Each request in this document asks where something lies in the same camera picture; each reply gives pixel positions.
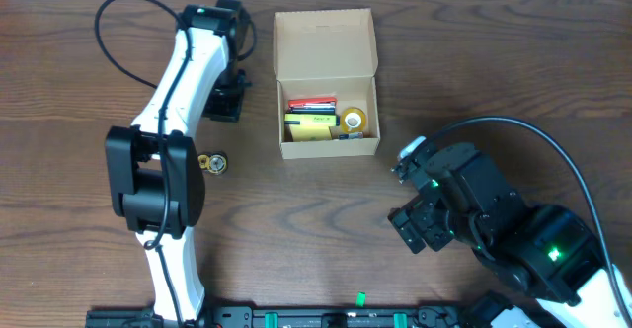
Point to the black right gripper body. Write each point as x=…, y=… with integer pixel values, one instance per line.
x=421, y=219

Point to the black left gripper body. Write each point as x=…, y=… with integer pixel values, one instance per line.
x=223, y=104

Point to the brown cardboard box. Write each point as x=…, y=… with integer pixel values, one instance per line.
x=329, y=53

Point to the yellow highlighter pen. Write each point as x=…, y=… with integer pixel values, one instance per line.
x=311, y=120

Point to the clear yellow tape roll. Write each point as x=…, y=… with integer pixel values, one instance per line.
x=352, y=120

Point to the yellow polar bear notepad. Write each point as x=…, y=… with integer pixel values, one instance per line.
x=304, y=133

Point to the black gold correction tape dispenser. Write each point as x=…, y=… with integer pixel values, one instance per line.
x=214, y=163

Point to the white blue staples box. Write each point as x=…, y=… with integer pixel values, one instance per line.
x=350, y=136

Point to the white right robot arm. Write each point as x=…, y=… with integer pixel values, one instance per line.
x=545, y=252

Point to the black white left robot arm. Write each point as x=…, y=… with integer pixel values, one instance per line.
x=156, y=179

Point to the small green marker piece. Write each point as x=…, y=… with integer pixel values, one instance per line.
x=360, y=300

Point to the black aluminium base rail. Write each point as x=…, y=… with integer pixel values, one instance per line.
x=427, y=316

